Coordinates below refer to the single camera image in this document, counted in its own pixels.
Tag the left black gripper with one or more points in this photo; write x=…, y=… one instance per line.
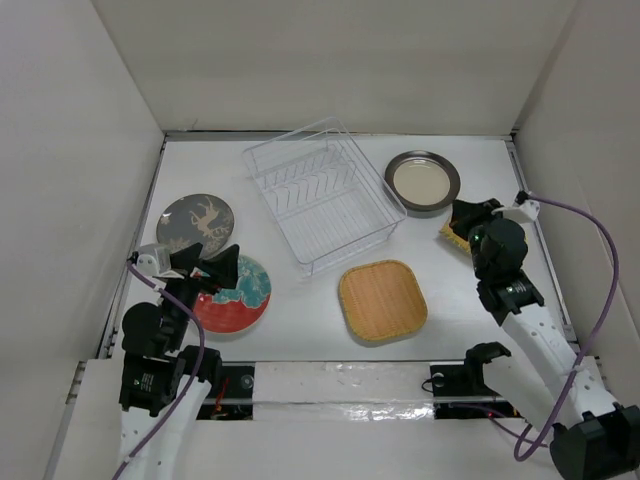
x=222, y=270

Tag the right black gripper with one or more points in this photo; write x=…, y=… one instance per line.
x=465, y=213

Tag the yellow woven bamboo plate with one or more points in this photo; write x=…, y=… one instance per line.
x=447, y=233

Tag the dark rimmed cream plate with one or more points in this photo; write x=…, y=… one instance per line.
x=425, y=183

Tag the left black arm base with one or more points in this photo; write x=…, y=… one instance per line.
x=232, y=398

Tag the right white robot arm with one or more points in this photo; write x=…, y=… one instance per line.
x=588, y=432

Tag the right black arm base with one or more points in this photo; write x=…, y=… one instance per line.
x=455, y=397

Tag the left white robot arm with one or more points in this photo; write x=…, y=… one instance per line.
x=168, y=370

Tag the grey deer pattern plate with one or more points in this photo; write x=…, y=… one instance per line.
x=198, y=218

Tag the red and teal plate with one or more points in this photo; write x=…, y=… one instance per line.
x=232, y=311

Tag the square woven bamboo tray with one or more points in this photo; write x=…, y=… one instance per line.
x=382, y=301

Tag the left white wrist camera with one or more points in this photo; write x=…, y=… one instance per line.
x=153, y=259

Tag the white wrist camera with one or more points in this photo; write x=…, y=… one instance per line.
x=153, y=259
x=524, y=210

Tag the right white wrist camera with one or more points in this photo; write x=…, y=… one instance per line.
x=524, y=210

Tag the white wire dish rack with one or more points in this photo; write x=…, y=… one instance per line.
x=328, y=200

